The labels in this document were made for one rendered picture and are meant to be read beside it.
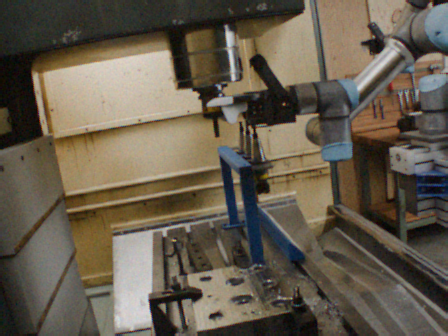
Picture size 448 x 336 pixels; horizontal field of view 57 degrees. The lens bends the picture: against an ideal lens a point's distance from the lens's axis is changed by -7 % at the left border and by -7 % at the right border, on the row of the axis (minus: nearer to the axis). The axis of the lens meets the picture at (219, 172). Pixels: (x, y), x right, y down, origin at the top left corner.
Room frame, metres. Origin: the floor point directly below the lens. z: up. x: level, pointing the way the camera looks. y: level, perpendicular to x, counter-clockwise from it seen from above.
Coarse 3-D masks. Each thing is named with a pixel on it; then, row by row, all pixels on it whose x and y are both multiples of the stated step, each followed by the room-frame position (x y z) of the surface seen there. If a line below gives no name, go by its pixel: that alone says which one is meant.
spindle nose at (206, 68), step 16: (192, 32) 0.91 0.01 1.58; (208, 32) 0.91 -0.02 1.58; (224, 32) 0.93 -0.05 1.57; (176, 48) 0.93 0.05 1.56; (192, 48) 0.91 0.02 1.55; (208, 48) 0.91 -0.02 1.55; (224, 48) 0.92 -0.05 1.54; (176, 64) 0.94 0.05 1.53; (192, 64) 0.92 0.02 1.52; (208, 64) 0.91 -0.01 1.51; (224, 64) 0.92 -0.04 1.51; (240, 64) 0.96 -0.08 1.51; (176, 80) 0.95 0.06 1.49; (192, 80) 0.92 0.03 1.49; (208, 80) 0.91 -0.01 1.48; (224, 80) 0.92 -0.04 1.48; (240, 80) 0.96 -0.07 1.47
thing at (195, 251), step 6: (186, 246) 1.38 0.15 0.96; (192, 246) 1.36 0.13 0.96; (198, 246) 1.35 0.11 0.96; (192, 252) 1.31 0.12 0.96; (198, 252) 1.30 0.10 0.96; (204, 252) 1.29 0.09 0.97; (192, 258) 1.26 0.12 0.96; (198, 258) 1.26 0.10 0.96; (204, 258) 1.24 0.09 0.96; (192, 264) 1.35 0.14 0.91; (198, 264) 1.20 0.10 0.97; (204, 264) 1.20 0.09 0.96; (210, 264) 1.19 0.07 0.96; (198, 270) 1.17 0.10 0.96; (204, 270) 1.15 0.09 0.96; (210, 270) 1.16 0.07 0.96
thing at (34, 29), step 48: (0, 0) 0.82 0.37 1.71; (48, 0) 0.83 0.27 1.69; (96, 0) 0.84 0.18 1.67; (144, 0) 0.85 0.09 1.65; (192, 0) 0.86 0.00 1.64; (240, 0) 0.87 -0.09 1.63; (288, 0) 0.88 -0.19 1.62; (0, 48) 0.82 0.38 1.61; (48, 48) 0.84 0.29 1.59; (96, 48) 0.95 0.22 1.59; (144, 48) 1.13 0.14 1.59
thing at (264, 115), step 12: (264, 96) 0.97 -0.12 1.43; (288, 96) 0.99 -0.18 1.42; (252, 108) 0.98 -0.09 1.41; (264, 108) 0.97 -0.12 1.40; (276, 108) 0.99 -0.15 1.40; (288, 108) 1.00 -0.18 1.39; (252, 120) 0.96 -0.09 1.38; (264, 120) 0.99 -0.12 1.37; (276, 120) 0.99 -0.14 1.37; (288, 120) 0.99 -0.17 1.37
